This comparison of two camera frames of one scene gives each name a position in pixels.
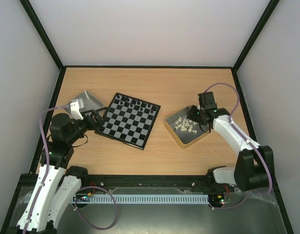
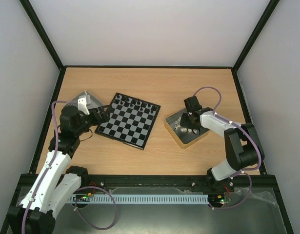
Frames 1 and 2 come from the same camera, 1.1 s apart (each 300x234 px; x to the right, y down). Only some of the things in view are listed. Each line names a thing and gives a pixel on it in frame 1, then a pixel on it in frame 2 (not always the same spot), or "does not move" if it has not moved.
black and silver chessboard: (129, 120) does not move
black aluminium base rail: (149, 181) does not move
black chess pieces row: (144, 107) does not move
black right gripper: (193, 113) -> (189, 119)
